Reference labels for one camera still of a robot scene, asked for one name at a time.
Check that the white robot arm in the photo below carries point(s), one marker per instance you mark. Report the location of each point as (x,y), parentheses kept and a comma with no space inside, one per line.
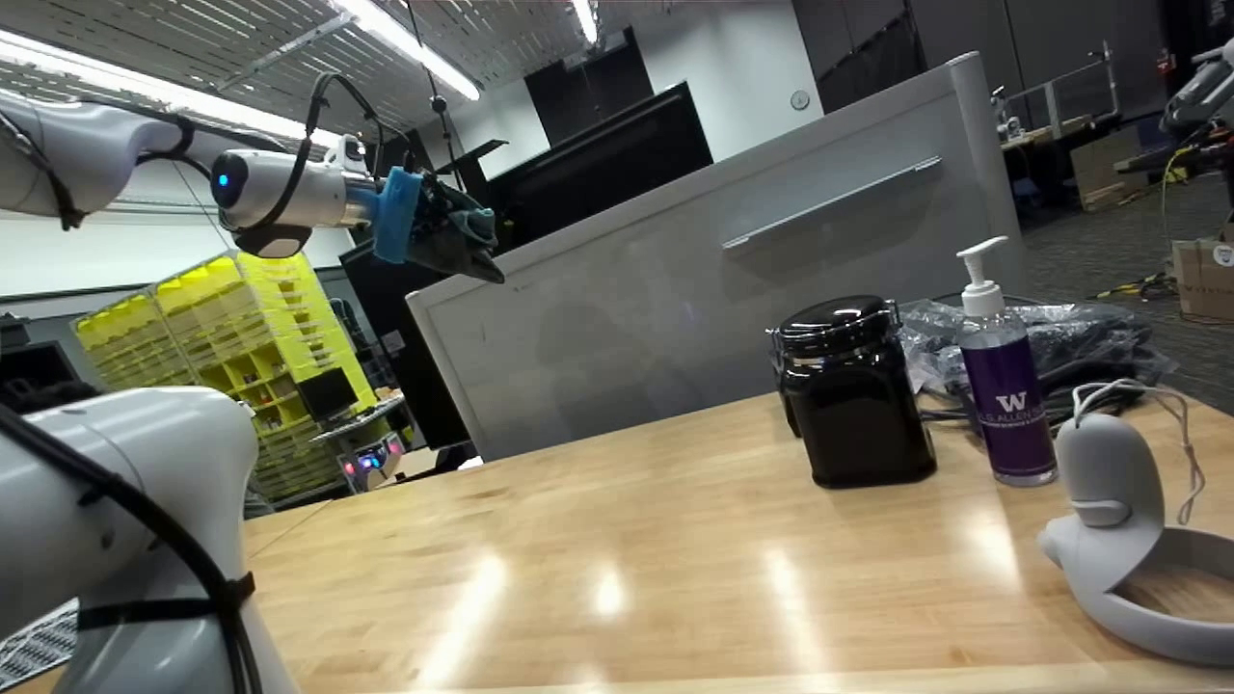
(129,501)

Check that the white VR controller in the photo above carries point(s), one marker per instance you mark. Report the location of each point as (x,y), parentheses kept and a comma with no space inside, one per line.
(1117,527)

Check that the black monitor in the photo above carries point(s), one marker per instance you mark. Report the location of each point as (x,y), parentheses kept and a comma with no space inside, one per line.
(610,163)

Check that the cardboard box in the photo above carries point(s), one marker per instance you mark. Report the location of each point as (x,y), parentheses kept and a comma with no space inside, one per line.
(1203,278)

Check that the grey plastic bag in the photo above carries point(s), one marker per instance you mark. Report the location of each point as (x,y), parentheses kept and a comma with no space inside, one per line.
(1070,343)

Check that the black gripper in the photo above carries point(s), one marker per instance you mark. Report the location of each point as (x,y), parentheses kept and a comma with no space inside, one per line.
(458,233)

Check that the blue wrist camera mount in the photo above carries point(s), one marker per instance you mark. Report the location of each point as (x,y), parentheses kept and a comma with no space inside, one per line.
(394,215)

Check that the black glass jar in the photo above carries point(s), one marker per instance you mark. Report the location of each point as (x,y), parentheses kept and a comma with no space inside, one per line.
(845,396)

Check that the yellow plastic crates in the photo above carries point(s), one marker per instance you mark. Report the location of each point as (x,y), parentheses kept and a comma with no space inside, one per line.
(251,329)

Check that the white board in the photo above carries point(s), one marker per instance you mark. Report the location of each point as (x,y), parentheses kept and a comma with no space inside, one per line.
(666,303)

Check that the purple hand sanitizer bottle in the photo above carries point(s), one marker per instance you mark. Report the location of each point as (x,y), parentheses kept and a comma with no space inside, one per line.
(1000,374)

